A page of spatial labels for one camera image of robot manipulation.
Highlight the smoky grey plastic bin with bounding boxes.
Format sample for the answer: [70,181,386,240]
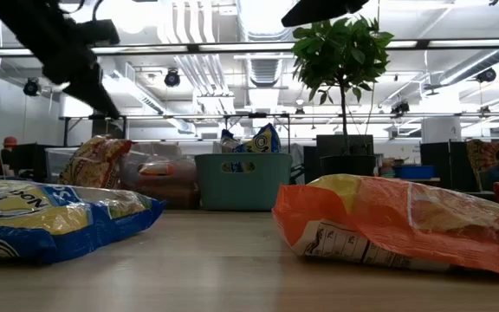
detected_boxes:
[118,151,202,211]

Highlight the black background cabinet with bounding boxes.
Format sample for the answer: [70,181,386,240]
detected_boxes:
[13,143,51,179]

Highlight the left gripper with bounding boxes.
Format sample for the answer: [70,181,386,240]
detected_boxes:
[41,42,120,120]

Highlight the blue storage tub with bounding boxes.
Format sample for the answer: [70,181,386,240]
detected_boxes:
[393,164,436,180]

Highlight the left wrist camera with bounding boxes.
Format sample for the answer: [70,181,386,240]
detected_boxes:
[75,19,120,47]

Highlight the corrugated air duct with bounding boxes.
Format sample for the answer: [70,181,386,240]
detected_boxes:
[249,58,279,88]

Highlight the long ceiling light rail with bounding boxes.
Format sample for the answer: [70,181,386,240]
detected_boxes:
[0,39,499,57]

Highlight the teal plastic bin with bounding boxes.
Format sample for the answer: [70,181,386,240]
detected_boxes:
[194,152,293,212]

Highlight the potted green plant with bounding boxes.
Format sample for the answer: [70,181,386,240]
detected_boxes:
[291,16,394,177]

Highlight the black background monitor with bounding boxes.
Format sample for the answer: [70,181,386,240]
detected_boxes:
[316,134,375,157]

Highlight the clear plastic bin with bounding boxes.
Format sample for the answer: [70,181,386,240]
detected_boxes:
[44,146,123,191]

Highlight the round black ceiling device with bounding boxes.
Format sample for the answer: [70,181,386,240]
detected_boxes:
[23,77,41,97]
[476,68,497,83]
[164,68,181,88]

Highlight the patterned orange tapestry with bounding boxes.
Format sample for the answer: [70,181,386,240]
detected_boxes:
[465,138,499,194]

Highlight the black office partition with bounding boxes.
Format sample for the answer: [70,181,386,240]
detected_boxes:
[420,140,467,192]

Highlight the orange Maruchan noodle pack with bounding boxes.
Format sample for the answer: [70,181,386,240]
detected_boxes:
[271,173,499,278]
[139,162,173,178]

